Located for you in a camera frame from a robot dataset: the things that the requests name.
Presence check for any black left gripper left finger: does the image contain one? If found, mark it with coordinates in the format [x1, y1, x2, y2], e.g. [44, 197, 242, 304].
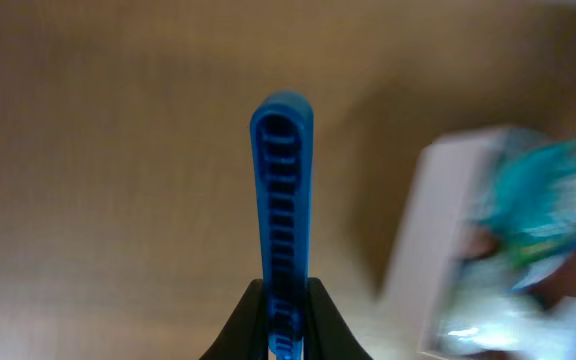
[200, 279, 268, 360]

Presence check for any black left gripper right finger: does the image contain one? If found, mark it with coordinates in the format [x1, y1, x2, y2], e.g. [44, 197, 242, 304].
[304, 277, 372, 360]

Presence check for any clear foam soap pump bottle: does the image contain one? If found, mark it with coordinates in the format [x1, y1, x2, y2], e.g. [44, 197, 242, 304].
[437, 255, 576, 360]

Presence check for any blue disposable razor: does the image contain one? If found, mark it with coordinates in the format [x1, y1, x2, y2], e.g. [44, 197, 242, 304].
[249, 91, 314, 360]

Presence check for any teal mouthwash bottle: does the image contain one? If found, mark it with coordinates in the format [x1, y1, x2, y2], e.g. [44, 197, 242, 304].
[473, 130, 576, 242]

